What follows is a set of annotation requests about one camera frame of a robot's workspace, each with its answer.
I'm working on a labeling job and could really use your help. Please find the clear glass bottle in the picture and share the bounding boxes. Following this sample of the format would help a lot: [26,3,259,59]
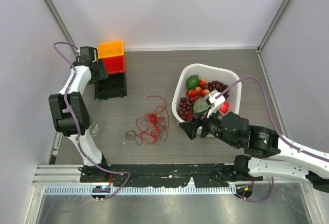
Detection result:
[89,117,99,136]

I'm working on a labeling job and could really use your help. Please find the yellow plastic bin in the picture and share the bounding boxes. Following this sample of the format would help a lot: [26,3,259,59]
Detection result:
[97,41,124,59]

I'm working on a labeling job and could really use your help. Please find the red grape bunch front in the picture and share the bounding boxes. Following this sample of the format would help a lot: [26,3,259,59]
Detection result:
[177,97,196,121]

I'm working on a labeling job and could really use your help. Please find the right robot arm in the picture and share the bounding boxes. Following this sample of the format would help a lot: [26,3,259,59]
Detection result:
[179,112,328,193]

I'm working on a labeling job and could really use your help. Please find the red apple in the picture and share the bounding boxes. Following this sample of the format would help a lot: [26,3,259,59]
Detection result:
[219,101,229,115]

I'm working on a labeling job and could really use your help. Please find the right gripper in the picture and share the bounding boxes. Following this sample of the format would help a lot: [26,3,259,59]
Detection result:
[179,104,240,148]

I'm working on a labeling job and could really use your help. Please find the white fruit basket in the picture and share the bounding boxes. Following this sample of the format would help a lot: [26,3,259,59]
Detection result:
[171,63,242,123]

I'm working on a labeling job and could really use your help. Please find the dark red grape bunch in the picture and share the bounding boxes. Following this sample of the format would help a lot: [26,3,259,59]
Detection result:
[202,81,228,96]

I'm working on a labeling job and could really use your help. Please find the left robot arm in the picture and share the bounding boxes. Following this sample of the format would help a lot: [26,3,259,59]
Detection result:
[48,42,110,182]

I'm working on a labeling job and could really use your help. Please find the green lime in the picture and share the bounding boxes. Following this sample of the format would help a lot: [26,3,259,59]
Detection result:
[186,74,199,90]

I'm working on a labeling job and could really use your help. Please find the red plastic bin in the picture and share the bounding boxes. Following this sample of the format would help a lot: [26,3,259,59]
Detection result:
[103,55,125,74]

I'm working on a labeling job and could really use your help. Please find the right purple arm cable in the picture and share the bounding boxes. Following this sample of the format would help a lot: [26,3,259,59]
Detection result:
[215,76,329,203]

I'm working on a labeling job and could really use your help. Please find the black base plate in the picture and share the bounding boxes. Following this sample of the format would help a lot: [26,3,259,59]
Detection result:
[78,163,263,188]

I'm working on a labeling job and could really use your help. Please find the white slotted cable duct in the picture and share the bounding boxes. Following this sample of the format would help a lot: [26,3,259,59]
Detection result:
[44,184,236,196]

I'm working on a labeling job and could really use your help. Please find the dark thin cable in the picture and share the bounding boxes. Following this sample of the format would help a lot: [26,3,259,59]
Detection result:
[125,123,168,146]

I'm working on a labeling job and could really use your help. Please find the black plastic bin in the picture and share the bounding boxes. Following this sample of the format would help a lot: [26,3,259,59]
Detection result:
[95,72,127,100]

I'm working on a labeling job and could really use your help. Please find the green netted melon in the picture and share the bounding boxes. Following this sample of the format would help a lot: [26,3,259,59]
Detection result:
[192,98,210,114]

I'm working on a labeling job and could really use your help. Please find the red cable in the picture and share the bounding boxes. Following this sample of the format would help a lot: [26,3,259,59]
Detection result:
[135,94,170,144]

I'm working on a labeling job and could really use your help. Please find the brown cable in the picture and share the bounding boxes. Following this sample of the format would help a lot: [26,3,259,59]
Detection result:
[97,79,125,92]

